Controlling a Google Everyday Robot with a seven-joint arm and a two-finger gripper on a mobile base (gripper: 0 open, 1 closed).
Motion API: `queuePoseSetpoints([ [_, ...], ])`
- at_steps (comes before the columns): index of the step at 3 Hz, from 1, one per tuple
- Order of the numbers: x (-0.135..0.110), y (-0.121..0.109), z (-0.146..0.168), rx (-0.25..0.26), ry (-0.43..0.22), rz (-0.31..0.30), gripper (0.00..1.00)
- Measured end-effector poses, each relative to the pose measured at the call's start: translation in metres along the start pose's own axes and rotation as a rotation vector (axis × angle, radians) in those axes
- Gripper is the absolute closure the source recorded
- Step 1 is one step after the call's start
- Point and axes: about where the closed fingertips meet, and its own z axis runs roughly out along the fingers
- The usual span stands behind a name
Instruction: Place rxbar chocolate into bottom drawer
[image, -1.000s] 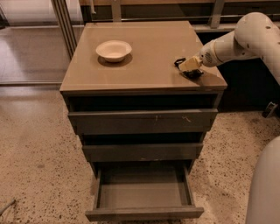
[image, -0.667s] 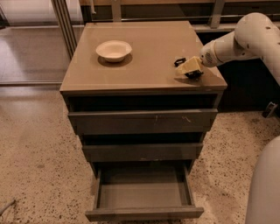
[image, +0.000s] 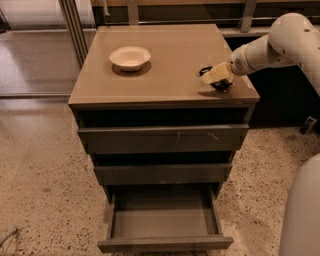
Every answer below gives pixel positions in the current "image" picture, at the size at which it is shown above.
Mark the grey open bottom drawer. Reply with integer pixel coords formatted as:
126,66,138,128
98,184,233,253

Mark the grey middle drawer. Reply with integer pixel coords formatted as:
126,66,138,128
94,163,232,185

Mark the black rxbar chocolate bar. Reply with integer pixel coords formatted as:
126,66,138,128
199,66,233,90

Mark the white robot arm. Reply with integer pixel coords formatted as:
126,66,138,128
199,13,320,256

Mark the grey metal railing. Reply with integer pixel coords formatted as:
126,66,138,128
89,0,320,37

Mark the grey cable on floor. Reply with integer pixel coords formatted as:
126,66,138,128
0,227,19,248

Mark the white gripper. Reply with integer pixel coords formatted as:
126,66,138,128
200,45,249,84

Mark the black caster wheel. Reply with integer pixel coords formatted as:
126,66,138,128
299,116,318,135

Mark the grey top drawer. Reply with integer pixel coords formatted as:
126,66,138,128
78,124,249,154

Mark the grey metal frame post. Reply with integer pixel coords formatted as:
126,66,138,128
58,0,88,67

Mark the white ceramic bowl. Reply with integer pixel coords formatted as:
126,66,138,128
109,46,151,72

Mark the grey drawer cabinet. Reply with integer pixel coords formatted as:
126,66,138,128
69,24,259,196

